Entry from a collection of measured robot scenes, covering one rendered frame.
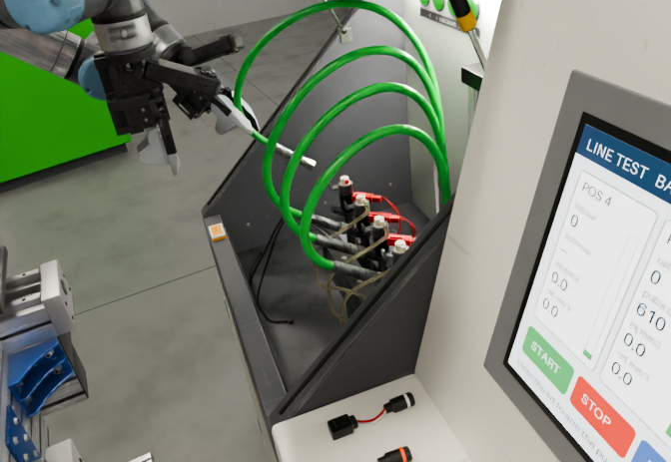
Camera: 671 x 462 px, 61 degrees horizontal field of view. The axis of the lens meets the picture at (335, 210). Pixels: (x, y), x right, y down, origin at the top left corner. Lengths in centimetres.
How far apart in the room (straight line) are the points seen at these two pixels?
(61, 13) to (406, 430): 67
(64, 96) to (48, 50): 317
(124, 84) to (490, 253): 58
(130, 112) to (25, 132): 334
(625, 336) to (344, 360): 40
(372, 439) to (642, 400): 38
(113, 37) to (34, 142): 341
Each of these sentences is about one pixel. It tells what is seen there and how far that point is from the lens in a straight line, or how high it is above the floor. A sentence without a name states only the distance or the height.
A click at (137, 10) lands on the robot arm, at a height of 148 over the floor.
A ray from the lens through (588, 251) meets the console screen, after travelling 56.
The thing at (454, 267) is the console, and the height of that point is 118.
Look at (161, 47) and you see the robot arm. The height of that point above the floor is 137.
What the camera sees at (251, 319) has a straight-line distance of 105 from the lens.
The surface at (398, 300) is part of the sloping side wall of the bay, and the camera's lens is 78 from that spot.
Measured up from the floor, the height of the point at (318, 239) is 113.
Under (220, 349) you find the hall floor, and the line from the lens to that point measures 244.
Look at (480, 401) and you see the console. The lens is 74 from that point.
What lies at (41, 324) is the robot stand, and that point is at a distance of 126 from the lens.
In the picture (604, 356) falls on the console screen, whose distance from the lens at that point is 56.
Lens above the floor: 163
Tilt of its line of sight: 31 degrees down
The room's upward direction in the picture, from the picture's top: 7 degrees counter-clockwise
